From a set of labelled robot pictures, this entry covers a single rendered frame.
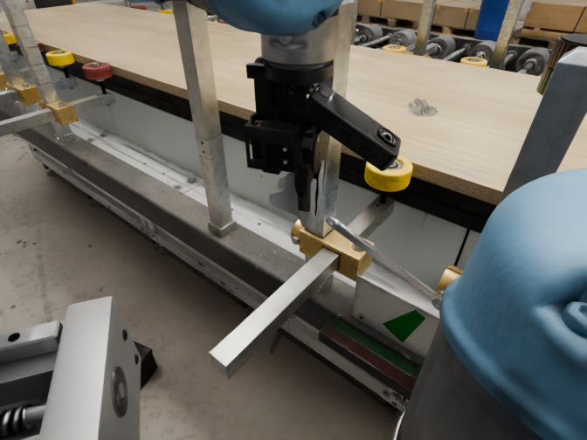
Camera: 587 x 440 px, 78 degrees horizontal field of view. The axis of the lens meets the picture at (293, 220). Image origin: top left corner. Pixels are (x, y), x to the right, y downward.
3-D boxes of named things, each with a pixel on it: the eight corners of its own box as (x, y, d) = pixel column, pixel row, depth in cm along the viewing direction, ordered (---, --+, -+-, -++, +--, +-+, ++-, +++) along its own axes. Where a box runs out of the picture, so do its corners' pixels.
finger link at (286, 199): (274, 219, 51) (272, 161, 45) (314, 228, 49) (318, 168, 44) (265, 233, 49) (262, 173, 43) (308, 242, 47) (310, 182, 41)
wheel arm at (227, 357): (230, 384, 45) (226, 366, 42) (211, 368, 46) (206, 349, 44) (391, 216, 71) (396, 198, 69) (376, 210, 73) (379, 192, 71)
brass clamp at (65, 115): (60, 127, 107) (53, 110, 104) (40, 115, 114) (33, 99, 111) (81, 120, 111) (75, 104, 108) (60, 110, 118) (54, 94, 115)
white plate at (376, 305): (511, 412, 50) (542, 374, 44) (349, 316, 63) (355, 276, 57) (513, 409, 51) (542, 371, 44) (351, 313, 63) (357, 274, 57)
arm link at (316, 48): (346, 9, 36) (326, 23, 30) (342, 58, 39) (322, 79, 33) (275, 5, 38) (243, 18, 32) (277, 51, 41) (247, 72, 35)
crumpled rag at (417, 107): (439, 117, 81) (442, 106, 80) (408, 115, 82) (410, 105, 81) (434, 103, 88) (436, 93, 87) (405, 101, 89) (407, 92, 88)
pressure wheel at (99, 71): (99, 96, 123) (86, 59, 116) (123, 95, 123) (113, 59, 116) (89, 105, 116) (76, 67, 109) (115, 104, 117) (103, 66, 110)
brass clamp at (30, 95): (24, 106, 119) (17, 90, 116) (8, 97, 126) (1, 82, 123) (44, 100, 123) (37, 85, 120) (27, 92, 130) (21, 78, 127)
